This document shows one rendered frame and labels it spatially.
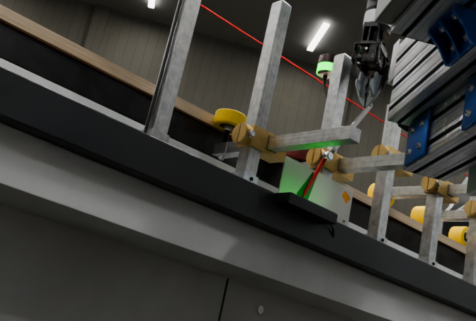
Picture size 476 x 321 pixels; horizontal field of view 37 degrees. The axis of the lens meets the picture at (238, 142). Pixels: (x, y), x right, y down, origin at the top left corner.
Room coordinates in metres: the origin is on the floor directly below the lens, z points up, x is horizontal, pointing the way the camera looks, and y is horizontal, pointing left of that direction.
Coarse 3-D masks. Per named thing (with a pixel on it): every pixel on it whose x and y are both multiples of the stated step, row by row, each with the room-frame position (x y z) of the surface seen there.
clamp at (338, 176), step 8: (312, 152) 1.67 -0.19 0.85; (320, 152) 1.65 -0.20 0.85; (312, 160) 1.66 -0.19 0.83; (320, 160) 1.65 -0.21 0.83; (336, 160) 1.69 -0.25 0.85; (312, 168) 1.69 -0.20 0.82; (328, 168) 1.67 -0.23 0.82; (336, 168) 1.69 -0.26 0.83; (336, 176) 1.72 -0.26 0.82; (344, 176) 1.71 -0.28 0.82; (352, 176) 1.73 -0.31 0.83
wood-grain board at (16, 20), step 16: (0, 16) 1.32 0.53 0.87; (16, 16) 1.34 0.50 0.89; (32, 32) 1.36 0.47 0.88; (48, 32) 1.38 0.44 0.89; (64, 48) 1.41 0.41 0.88; (80, 48) 1.44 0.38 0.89; (96, 64) 1.47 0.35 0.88; (112, 64) 1.49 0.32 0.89; (128, 80) 1.52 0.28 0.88; (144, 80) 1.55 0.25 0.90; (176, 96) 1.61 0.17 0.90; (192, 112) 1.65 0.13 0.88; (416, 224) 2.29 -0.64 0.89; (448, 240) 2.41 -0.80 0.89
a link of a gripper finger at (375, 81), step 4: (376, 72) 1.62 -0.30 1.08; (376, 76) 1.62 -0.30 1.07; (380, 76) 1.63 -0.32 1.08; (372, 80) 1.60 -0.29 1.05; (376, 80) 1.62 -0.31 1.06; (380, 80) 1.63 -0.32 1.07; (372, 84) 1.61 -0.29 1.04; (376, 84) 1.63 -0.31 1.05; (372, 88) 1.61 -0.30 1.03; (376, 88) 1.63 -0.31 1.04; (372, 92) 1.62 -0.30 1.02; (376, 92) 1.63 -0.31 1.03; (368, 96) 1.64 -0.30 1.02; (372, 96) 1.63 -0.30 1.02; (376, 96) 1.64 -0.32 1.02; (368, 100) 1.64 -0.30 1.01; (372, 100) 1.63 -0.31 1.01; (368, 104) 1.64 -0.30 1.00
